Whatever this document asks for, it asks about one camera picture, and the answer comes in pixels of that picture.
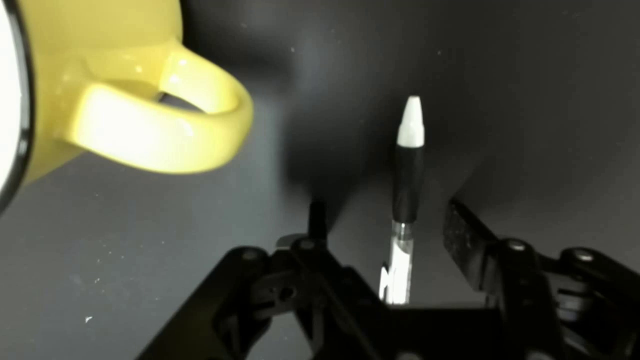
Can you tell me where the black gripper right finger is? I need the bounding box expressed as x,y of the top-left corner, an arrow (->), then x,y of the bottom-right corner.
442,195 -> 640,360

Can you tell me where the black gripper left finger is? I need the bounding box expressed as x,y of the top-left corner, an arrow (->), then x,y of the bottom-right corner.
135,198 -> 395,360

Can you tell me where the yellow mug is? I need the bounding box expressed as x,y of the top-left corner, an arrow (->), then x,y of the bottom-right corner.
0,0 -> 256,215

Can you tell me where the black pen with white cap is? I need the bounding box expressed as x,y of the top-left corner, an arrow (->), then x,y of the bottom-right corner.
376,93 -> 429,306

